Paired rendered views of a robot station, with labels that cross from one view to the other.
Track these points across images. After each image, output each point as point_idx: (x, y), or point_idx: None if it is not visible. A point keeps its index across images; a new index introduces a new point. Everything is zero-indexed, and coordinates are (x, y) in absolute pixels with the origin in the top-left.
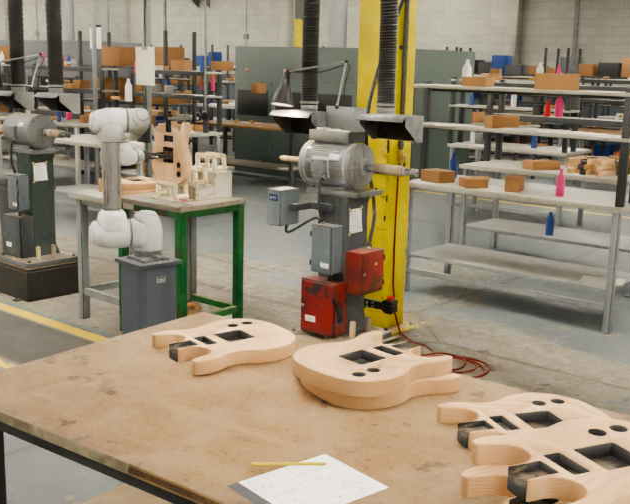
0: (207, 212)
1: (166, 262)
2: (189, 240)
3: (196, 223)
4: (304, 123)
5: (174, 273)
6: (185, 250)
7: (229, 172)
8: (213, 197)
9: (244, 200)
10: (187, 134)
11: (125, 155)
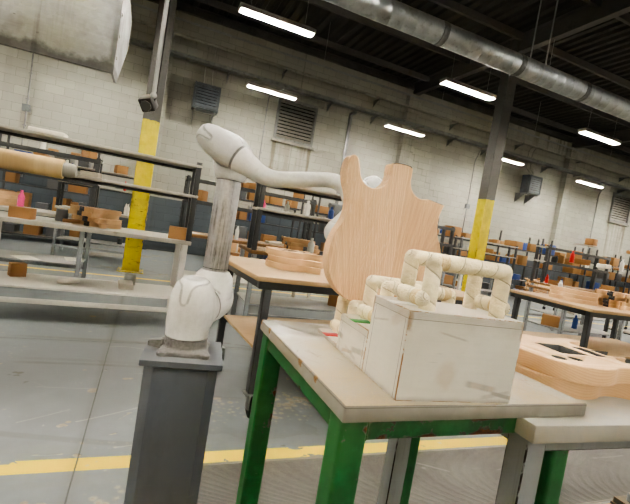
0: (286, 366)
1: (144, 349)
2: None
3: (516, 501)
4: (28, 0)
5: (142, 376)
6: (253, 413)
7: (403, 311)
8: (360, 364)
9: (339, 406)
10: (343, 182)
11: (327, 226)
